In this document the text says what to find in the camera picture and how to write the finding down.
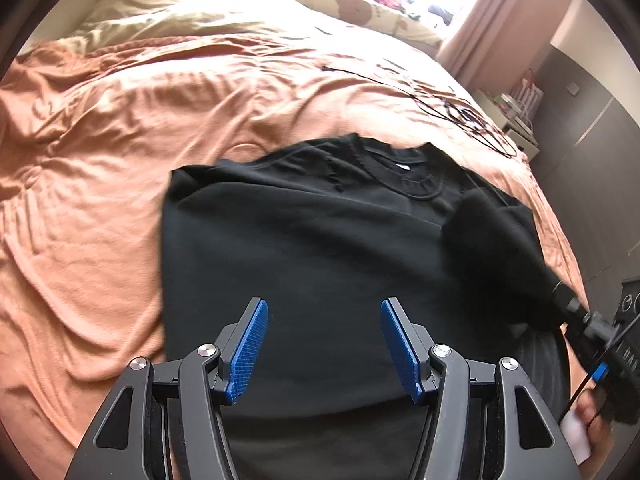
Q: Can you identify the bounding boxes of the thin black cord on bed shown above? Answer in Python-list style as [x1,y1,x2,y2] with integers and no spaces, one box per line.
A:
[319,62,519,158]

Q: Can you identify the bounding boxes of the pink curtain right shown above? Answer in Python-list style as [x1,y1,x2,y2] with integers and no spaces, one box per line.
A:
[437,0,572,94]

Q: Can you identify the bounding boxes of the white bedside nightstand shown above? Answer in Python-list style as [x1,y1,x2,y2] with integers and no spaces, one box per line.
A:
[472,90,539,162]

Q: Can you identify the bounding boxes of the black cable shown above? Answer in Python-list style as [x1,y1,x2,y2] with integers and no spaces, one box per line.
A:
[556,324,624,424]

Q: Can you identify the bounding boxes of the dark grey wardrobe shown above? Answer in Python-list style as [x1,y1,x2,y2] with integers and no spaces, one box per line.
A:
[532,48,639,283]

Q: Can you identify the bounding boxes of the black sweatshirt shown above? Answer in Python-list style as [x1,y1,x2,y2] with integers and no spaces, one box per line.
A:
[162,134,570,479]

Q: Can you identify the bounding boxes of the person right hand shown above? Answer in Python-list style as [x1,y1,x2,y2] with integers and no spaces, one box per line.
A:
[574,389,614,480]

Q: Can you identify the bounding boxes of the beige pillow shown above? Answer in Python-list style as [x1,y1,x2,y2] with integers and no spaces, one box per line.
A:
[60,0,329,54]

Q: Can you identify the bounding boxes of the orange bed blanket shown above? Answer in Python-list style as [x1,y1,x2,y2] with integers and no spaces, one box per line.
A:
[1,34,585,479]

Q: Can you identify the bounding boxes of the striped gift bag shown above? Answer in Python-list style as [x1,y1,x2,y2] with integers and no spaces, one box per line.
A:
[510,68,544,120]

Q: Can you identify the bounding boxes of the bear print bedding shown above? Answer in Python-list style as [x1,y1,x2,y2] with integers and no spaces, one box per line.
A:
[295,0,442,55]

